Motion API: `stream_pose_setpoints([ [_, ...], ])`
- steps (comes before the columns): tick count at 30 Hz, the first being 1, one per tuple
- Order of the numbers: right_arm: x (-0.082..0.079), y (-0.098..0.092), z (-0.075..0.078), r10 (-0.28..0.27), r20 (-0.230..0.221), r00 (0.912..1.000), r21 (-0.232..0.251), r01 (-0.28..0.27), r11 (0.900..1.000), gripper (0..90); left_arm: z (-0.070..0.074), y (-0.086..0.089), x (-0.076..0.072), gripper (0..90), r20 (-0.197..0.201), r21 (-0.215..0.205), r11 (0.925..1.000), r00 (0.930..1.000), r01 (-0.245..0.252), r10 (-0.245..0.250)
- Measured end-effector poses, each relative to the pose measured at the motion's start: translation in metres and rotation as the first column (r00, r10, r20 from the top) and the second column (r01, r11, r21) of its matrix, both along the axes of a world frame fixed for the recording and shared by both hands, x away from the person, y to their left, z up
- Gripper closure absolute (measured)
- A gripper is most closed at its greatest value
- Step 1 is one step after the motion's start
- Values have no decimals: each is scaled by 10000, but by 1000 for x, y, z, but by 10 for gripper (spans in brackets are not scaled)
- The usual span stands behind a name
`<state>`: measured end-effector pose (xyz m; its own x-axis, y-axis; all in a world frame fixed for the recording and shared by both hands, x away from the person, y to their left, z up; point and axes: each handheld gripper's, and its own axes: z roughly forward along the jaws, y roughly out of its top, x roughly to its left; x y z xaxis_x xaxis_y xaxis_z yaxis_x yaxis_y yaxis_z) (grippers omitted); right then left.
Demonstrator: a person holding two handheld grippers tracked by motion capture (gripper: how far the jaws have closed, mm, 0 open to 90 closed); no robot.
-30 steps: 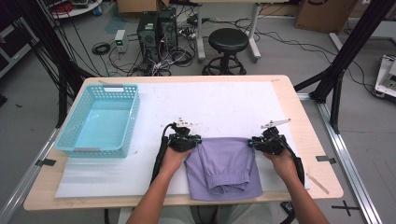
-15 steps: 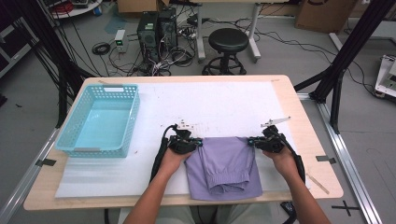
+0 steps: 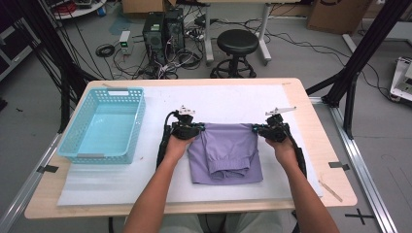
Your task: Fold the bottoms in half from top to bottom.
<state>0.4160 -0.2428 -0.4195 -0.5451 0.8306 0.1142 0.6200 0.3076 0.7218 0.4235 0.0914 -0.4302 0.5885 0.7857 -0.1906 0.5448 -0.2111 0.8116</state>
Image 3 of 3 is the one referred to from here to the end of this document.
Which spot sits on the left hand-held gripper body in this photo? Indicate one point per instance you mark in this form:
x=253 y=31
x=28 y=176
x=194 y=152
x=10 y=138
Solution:
x=184 y=131

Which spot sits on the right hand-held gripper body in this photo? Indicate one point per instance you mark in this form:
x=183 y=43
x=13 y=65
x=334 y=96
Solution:
x=275 y=131

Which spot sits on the purple shorts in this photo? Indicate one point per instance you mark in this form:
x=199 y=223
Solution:
x=226 y=149

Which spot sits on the light blue plastic basket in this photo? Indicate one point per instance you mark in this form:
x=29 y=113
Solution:
x=103 y=129

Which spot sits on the person's left hand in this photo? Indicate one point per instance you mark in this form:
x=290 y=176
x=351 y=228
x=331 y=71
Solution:
x=178 y=149

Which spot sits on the person's right hand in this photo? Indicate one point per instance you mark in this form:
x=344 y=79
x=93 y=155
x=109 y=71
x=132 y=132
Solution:
x=283 y=153

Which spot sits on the black tape strip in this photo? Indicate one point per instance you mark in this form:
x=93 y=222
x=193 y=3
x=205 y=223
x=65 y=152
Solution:
x=47 y=169
x=338 y=166

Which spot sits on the thin wooden stick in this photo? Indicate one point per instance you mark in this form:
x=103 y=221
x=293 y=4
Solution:
x=331 y=191

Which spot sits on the black round stool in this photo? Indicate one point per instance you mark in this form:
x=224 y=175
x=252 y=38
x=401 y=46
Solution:
x=237 y=41

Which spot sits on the person's light trousers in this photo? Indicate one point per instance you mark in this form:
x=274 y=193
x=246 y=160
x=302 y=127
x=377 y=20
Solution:
x=181 y=225

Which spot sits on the black computer tower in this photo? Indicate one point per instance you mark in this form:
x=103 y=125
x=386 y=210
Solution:
x=175 y=29
x=154 y=35

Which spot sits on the white power supply box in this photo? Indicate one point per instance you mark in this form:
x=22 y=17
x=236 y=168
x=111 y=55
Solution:
x=125 y=41

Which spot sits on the black tape cross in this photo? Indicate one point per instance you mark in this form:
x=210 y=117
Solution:
x=359 y=216

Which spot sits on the large cardboard box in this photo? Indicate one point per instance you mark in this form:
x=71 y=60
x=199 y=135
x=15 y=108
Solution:
x=336 y=16

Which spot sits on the small cardboard box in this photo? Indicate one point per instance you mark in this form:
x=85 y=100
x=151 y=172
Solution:
x=142 y=6

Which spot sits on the white device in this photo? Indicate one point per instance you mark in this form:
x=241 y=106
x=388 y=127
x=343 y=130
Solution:
x=400 y=81

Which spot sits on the round white table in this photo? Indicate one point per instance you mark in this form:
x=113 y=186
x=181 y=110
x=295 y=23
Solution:
x=81 y=11

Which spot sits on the black shelf unit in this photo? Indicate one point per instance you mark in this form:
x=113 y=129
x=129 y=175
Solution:
x=13 y=48

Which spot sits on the aluminium floor rail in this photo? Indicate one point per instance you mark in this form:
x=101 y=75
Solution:
x=354 y=155
x=27 y=184

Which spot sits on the white table frame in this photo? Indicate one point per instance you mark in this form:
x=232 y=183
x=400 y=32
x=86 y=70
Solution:
x=209 y=39

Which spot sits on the black metal frame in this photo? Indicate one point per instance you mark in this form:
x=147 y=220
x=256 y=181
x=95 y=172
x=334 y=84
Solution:
x=66 y=97
x=364 y=48

